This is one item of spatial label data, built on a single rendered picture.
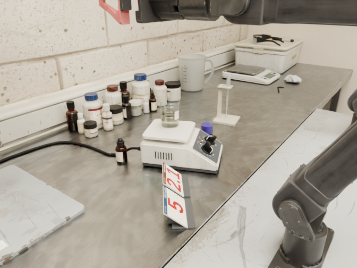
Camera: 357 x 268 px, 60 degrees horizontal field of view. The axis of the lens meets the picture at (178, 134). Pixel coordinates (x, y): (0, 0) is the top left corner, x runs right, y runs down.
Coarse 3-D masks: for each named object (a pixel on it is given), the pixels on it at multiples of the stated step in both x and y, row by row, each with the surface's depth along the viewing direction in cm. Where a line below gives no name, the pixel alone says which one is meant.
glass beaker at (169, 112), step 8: (160, 104) 81; (168, 104) 79; (176, 104) 80; (160, 112) 82; (168, 112) 80; (176, 112) 81; (160, 120) 83; (168, 120) 81; (176, 120) 82; (168, 128) 82
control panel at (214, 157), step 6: (204, 132) 87; (198, 138) 82; (204, 138) 84; (198, 144) 80; (204, 144) 81; (216, 144) 85; (198, 150) 77; (216, 150) 82; (210, 156) 78; (216, 156) 80; (216, 162) 77
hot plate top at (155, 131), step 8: (152, 128) 82; (160, 128) 82; (176, 128) 82; (184, 128) 82; (192, 128) 82; (144, 136) 78; (152, 136) 78; (160, 136) 78; (168, 136) 78; (176, 136) 78; (184, 136) 78
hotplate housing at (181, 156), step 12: (192, 132) 84; (144, 144) 79; (156, 144) 78; (168, 144) 78; (180, 144) 78; (192, 144) 78; (144, 156) 80; (156, 156) 79; (168, 156) 78; (180, 156) 78; (192, 156) 77; (204, 156) 77; (180, 168) 79; (192, 168) 79; (204, 168) 77; (216, 168) 77
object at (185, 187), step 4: (180, 176) 76; (184, 176) 77; (184, 180) 75; (164, 184) 67; (184, 184) 73; (188, 184) 73; (168, 188) 69; (172, 188) 68; (184, 188) 72; (188, 188) 72; (176, 192) 69; (184, 192) 70; (188, 192) 70; (180, 196) 69; (184, 196) 69; (188, 196) 69
